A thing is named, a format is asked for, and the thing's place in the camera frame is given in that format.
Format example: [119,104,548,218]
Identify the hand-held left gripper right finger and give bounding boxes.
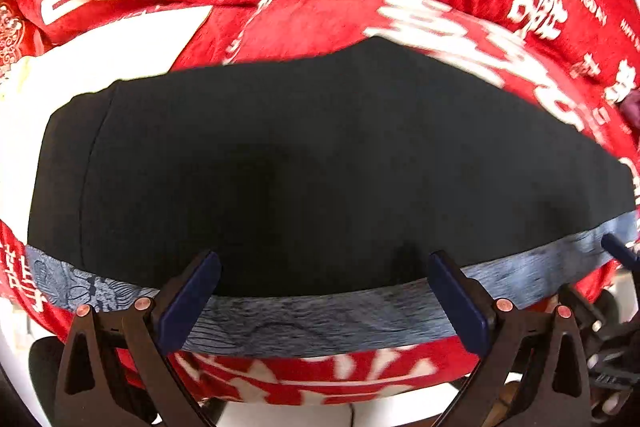
[428,250,592,427]

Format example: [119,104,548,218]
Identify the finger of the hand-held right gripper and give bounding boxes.
[601,233,640,267]

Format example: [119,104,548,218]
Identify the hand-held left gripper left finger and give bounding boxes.
[54,250,223,427]

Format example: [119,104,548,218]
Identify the grey leaf-patterned cloth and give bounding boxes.
[22,212,640,358]

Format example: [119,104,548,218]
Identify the black pants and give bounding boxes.
[27,34,637,299]

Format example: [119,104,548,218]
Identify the red embroidered cushion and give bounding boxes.
[0,0,51,78]

